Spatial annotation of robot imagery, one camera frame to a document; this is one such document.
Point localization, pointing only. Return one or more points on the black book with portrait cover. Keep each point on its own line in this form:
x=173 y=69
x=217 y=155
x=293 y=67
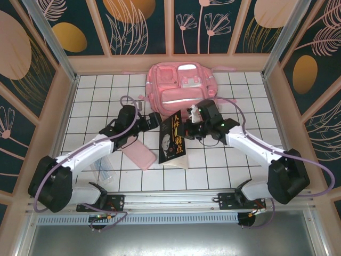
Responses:
x=166 y=144

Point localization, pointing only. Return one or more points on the pink pencil case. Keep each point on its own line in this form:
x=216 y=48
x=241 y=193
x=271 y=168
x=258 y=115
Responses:
x=141 y=156

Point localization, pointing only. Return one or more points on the pink school backpack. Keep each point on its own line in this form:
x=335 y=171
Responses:
x=170 y=93

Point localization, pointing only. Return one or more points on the clear plastic bag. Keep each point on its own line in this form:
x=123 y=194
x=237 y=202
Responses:
x=105 y=173

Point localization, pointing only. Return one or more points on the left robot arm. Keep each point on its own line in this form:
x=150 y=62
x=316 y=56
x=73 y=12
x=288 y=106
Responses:
x=88 y=149

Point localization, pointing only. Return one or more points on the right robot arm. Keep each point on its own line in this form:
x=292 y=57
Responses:
x=253 y=144

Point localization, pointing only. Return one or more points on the yellow power connector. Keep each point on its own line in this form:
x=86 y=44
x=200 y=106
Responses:
x=252 y=214
x=109 y=218

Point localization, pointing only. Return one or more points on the grey metal sheet panel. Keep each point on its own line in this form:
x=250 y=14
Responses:
x=173 y=240

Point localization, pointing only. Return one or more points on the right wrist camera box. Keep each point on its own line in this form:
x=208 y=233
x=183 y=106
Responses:
x=194 y=114

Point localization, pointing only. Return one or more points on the aluminium mounting rail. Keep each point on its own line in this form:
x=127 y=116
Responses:
x=173 y=200

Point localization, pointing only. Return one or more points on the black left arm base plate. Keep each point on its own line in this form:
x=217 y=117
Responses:
x=117 y=201

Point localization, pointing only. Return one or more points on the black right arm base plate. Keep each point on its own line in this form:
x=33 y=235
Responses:
x=226 y=201

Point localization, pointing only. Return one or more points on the aluminium frame post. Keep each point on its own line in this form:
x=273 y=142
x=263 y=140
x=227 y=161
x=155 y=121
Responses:
x=285 y=37
x=53 y=45

